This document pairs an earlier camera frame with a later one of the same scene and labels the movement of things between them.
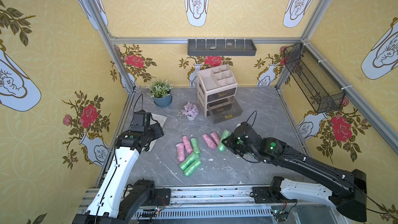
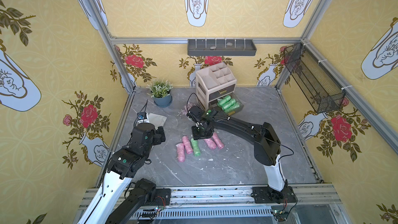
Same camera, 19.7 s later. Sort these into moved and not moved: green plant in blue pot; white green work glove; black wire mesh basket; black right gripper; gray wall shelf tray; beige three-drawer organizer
Moved: black right gripper
Not moved: white green work glove; green plant in blue pot; black wire mesh basket; gray wall shelf tray; beige three-drawer organizer
